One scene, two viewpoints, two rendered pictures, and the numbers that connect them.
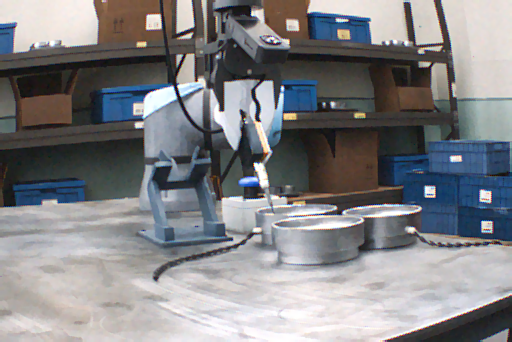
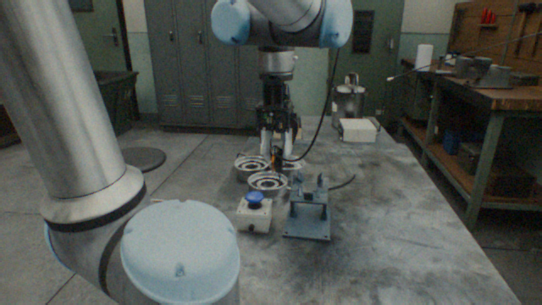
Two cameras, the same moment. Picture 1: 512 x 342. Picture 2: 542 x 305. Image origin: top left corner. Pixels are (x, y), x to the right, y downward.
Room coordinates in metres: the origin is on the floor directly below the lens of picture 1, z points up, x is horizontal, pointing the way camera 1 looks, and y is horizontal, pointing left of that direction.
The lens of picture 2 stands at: (1.60, 0.39, 1.23)
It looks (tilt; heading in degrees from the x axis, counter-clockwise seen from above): 22 degrees down; 214
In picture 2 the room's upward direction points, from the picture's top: straight up
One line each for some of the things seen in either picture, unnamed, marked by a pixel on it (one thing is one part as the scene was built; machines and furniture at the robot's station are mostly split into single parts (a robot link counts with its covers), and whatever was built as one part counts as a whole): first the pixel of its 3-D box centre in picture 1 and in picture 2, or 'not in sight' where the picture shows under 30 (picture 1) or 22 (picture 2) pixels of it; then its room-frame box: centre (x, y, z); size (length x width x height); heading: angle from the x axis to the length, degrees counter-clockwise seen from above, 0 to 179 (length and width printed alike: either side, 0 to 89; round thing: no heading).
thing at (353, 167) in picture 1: (341, 159); not in sight; (5.26, -0.60, 0.67); 0.52 x 0.43 x 0.43; 116
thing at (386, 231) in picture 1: (383, 226); (251, 169); (0.89, -0.15, 0.82); 0.10 x 0.10 x 0.04
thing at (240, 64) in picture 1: (237, 40); (275, 102); (1.03, 0.02, 1.07); 0.09 x 0.08 x 0.12; 24
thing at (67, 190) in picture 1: (46, 198); not in sight; (4.30, 1.34, 0.56); 0.52 x 0.38 x 0.22; 113
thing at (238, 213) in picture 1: (252, 211); (254, 214); (1.10, 0.01, 0.82); 0.08 x 0.07 x 0.05; 26
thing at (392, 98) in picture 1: (402, 88); not in sight; (5.53, -1.17, 1.19); 0.45 x 0.40 x 0.37; 111
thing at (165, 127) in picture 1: (176, 119); (181, 271); (1.41, 0.14, 0.97); 0.13 x 0.12 x 0.14; 90
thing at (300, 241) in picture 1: (318, 239); (287, 168); (0.83, -0.07, 0.82); 0.10 x 0.10 x 0.04
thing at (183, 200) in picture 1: (175, 181); not in sight; (1.41, 0.15, 0.85); 0.15 x 0.15 x 0.10
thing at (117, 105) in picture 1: (131, 104); not in sight; (4.59, 0.76, 1.11); 0.52 x 0.38 x 0.22; 116
